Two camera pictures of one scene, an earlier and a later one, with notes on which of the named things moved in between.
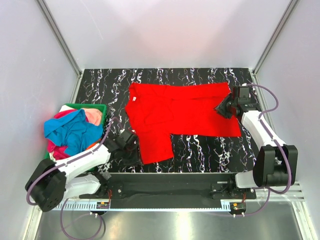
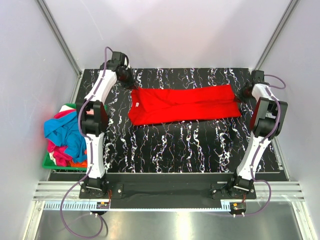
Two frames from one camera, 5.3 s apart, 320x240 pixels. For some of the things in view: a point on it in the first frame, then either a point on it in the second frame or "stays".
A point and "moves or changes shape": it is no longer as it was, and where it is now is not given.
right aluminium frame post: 291,6 stays
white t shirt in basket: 67,108 stays
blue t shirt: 72,130 stays
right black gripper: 220,108 -> 239,96
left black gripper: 136,159 -> 131,83
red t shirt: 155,112 moves or changes shape
